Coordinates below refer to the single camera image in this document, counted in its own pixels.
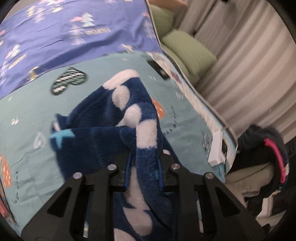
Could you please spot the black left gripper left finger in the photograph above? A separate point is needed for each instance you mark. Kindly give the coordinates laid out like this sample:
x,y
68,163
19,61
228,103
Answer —
x,y
82,209

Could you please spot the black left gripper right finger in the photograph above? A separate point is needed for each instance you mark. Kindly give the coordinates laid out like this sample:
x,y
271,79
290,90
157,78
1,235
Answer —
x,y
206,209

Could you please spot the navy fleece star garment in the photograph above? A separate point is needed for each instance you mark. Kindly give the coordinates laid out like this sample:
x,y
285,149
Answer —
x,y
141,191

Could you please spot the white rectangular box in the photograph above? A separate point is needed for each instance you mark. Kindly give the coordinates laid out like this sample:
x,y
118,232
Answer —
x,y
216,155

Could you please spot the teal printed bed sheet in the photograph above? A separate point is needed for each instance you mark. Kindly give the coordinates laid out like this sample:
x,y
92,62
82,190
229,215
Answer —
x,y
29,171

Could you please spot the beige pleated curtain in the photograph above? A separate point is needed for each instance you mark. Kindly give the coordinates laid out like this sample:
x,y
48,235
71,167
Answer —
x,y
253,80

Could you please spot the green pillow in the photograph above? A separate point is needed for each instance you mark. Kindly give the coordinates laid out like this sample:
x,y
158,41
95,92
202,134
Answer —
x,y
163,20
193,57

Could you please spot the purple printed duvet cover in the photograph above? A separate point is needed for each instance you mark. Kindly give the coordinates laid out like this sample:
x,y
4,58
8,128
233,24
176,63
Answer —
x,y
51,34

